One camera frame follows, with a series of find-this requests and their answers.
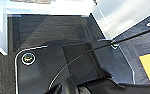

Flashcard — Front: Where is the round base emblem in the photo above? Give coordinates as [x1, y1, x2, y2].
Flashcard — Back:
[21, 52, 37, 66]

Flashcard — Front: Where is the white wardrobe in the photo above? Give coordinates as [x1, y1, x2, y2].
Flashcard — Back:
[4, 0, 95, 18]

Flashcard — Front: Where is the thin arm cable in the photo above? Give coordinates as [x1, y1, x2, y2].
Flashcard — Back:
[48, 27, 150, 92]

